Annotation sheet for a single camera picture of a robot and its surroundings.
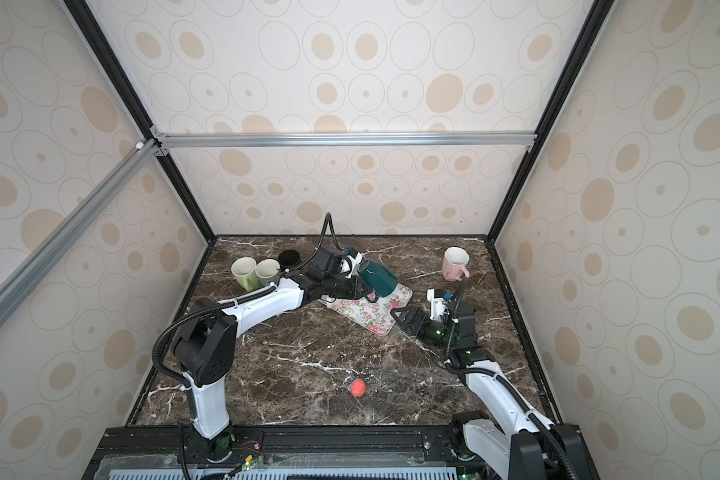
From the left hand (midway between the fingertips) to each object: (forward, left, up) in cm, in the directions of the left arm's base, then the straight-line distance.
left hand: (379, 285), depth 85 cm
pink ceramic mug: (+14, -26, -8) cm, 31 cm away
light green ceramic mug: (+12, +45, -9) cm, 47 cm away
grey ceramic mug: (+13, +38, -11) cm, 41 cm away
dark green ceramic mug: (+3, 0, -1) cm, 3 cm away
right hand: (-8, -6, -3) cm, 11 cm away
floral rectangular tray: (-1, +1, -16) cm, 16 cm away
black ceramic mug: (+18, +31, -10) cm, 37 cm away
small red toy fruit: (-24, +6, -13) cm, 28 cm away
